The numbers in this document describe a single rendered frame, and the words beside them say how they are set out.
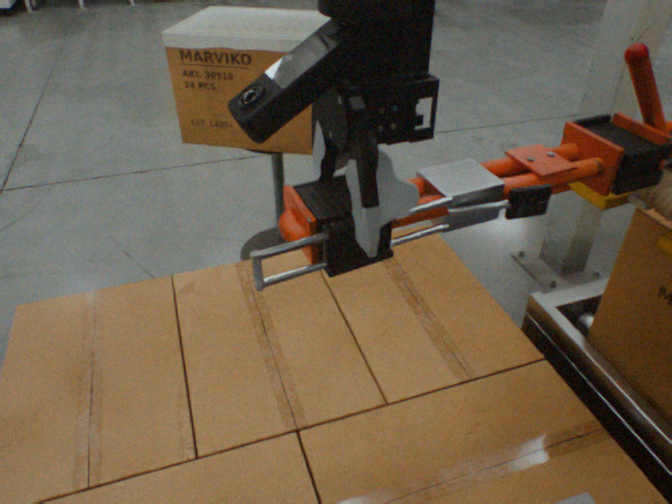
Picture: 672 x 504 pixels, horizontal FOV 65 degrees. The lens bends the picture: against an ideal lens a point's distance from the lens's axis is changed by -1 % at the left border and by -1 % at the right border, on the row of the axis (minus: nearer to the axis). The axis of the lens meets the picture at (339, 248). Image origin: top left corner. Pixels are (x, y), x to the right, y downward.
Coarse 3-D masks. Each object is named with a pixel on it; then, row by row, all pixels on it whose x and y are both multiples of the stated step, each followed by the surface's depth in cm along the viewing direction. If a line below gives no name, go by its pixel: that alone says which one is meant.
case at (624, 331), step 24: (648, 216) 99; (624, 240) 106; (648, 240) 100; (624, 264) 107; (648, 264) 101; (624, 288) 108; (648, 288) 102; (600, 312) 116; (624, 312) 109; (648, 312) 104; (600, 336) 117; (624, 336) 111; (648, 336) 105; (624, 360) 112; (648, 360) 106; (648, 384) 107
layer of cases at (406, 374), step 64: (448, 256) 156; (64, 320) 134; (128, 320) 134; (192, 320) 134; (256, 320) 134; (320, 320) 134; (384, 320) 134; (448, 320) 134; (0, 384) 118; (64, 384) 118; (128, 384) 118; (192, 384) 118; (256, 384) 118; (320, 384) 118; (384, 384) 118; (448, 384) 118; (512, 384) 118; (0, 448) 105; (64, 448) 105; (128, 448) 105; (192, 448) 105; (256, 448) 105; (320, 448) 105; (384, 448) 105; (448, 448) 105; (512, 448) 105; (576, 448) 105
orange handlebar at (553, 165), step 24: (504, 168) 59; (528, 168) 57; (552, 168) 56; (576, 168) 57; (600, 168) 59; (504, 192) 55; (552, 192) 58; (288, 216) 50; (432, 216) 52; (288, 240) 49
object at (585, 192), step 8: (568, 184) 81; (576, 184) 80; (576, 192) 80; (584, 192) 79; (592, 192) 77; (632, 192) 77; (592, 200) 78; (600, 200) 76; (608, 200) 76; (616, 200) 76; (624, 200) 77; (600, 208) 77; (608, 208) 77
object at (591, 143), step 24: (576, 120) 64; (600, 120) 65; (624, 120) 64; (576, 144) 62; (600, 144) 59; (624, 144) 61; (648, 144) 61; (624, 168) 58; (648, 168) 61; (600, 192) 60; (624, 192) 60
